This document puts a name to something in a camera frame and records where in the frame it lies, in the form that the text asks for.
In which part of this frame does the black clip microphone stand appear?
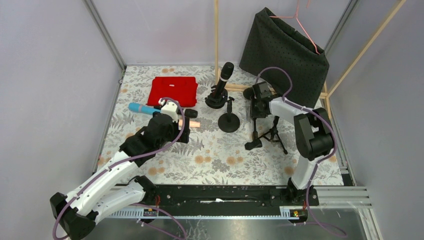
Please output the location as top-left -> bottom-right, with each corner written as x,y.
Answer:
243,87 -> 265,151

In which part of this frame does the peach pink microphone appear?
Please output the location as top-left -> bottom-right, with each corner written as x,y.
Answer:
178,119 -> 201,128

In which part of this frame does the black handheld microphone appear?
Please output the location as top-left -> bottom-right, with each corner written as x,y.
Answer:
212,62 -> 235,99

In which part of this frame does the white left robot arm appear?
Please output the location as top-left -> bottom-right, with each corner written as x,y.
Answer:
49,113 -> 190,240

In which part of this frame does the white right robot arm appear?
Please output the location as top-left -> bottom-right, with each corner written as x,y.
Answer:
243,82 -> 336,202

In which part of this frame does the black round base stand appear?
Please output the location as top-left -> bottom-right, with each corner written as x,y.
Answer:
218,96 -> 240,133

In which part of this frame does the blue microphone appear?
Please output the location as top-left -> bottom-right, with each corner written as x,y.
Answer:
128,102 -> 161,116

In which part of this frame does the red folded cloth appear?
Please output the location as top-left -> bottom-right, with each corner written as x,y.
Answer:
146,76 -> 198,108

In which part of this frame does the dark grey dotted cloth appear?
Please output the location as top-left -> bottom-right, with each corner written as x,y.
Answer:
239,7 -> 330,108

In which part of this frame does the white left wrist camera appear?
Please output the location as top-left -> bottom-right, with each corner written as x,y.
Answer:
159,100 -> 179,122

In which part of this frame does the black microphone white ring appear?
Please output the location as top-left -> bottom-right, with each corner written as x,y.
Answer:
153,104 -> 199,119

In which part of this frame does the black tripod shock mount stand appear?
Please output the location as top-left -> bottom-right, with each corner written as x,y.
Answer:
258,116 -> 288,155

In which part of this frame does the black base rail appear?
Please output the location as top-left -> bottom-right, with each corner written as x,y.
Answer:
124,176 -> 316,223

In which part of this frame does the wooden rack frame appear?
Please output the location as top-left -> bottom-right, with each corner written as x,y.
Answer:
213,0 -> 406,118

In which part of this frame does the pink wire hanger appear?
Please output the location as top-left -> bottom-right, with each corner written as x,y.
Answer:
270,0 -> 321,55

